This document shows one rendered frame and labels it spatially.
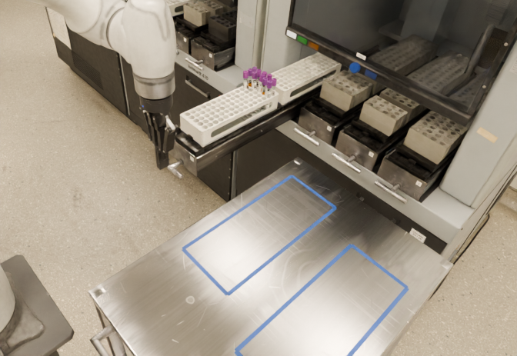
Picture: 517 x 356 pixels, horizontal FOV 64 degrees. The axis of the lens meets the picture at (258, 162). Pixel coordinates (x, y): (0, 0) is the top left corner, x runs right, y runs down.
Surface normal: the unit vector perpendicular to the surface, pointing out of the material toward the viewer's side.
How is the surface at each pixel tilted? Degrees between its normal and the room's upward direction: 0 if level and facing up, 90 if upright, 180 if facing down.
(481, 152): 90
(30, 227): 0
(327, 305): 0
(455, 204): 0
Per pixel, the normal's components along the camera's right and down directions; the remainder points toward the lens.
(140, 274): 0.08, -0.74
